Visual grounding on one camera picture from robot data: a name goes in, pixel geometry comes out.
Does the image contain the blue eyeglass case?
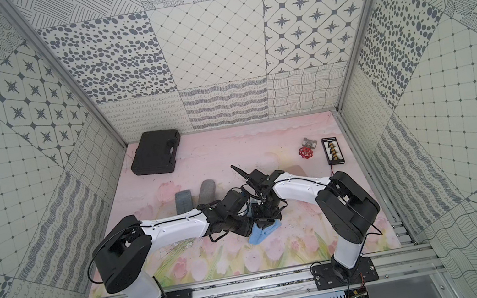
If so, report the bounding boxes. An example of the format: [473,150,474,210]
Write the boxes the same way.
[248,226,273,245]

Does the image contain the blue microfiber cloth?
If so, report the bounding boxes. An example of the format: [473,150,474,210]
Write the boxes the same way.
[250,203,281,245]

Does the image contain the pink eyeglass case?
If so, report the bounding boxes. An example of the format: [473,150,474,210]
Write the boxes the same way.
[286,165,307,177]

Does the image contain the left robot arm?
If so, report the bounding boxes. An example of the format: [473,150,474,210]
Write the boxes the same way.
[92,190,253,298]

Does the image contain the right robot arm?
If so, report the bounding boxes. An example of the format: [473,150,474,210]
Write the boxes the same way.
[241,170,382,271]

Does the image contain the black plastic tool case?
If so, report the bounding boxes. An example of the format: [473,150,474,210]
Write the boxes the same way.
[131,129,181,176]

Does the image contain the black box with figures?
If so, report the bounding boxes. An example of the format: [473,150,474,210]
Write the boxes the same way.
[321,137,345,166]

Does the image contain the red and black clip cables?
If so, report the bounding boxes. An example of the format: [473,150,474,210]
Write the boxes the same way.
[296,134,321,161]

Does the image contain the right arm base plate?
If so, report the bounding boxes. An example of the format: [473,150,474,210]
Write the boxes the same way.
[310,257,379,291]

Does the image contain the aluminium rail frame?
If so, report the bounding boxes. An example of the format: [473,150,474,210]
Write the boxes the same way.
[108,244,446,298]

